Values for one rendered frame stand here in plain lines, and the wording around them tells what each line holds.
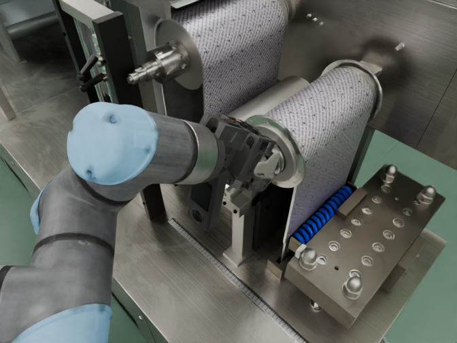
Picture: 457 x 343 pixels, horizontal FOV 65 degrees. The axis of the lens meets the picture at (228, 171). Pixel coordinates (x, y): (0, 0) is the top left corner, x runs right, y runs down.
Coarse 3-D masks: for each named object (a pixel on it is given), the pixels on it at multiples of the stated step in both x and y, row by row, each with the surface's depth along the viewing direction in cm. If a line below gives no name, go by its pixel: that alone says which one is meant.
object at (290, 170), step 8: (256, 128) 63; (264, 128) 61; (272, 128) 60; (272, 136) 61; (280, 136) 60; (280, 144) 60; (288, 144) 60; (288, 152) 60; (288, 160) 61; (288, 168) 62; (296, 168) 62; (280, 176) 65; (288, 176) 63
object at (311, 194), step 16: (352, 144) 76; (336, 160) 74; (352, 160) 83; (320, 176) 72; (336, 176) 80; (304, 192) 70; (320, 192) 78; (336, 192) 88; (304, 208) 76; (288, 224) 74
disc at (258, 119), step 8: (248, 120) 64; (256, 120) 62; (264, 120) 61; (272, 120) 59; (280, 128) 59; (288, 136) 59; (296, 144) 58; (296, 152) 59; (296, 160) 60; (304, 160) 59; (304, 168) 60; (296, 176) 63; (280, 184) 67; (288, 184) 66; (296, 184) 64
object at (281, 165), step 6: (270, 138) 62; (276, 144) 61; (276, 150) 61; (264, 156) 63; (270, 156) 62; (282, 156) 61; (258, 162) 65; (282, 162) 62; (276, 168) 62; (282, 168) 63; (276, 174) 63
